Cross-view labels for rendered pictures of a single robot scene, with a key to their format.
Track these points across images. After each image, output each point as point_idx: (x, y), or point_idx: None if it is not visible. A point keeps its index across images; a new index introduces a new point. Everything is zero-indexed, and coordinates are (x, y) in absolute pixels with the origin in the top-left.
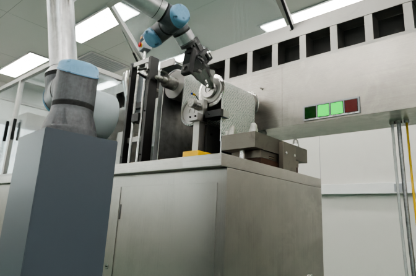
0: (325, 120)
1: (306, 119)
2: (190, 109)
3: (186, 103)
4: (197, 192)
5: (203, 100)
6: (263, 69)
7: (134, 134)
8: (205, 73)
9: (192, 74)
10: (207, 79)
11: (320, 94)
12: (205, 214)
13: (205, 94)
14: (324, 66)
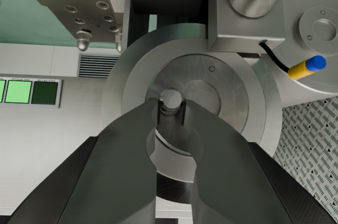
0: (20, 74)
1: (55, 81)
2: (324, 42)
3: None
4: None
5: (216, 27)
6: (167, 223)
7: None
8: (114, 174)
9: (313, 215)
10: (141, 127)
11: (21, 123)
12: None
13: (213, 70)
14: (1, 182)
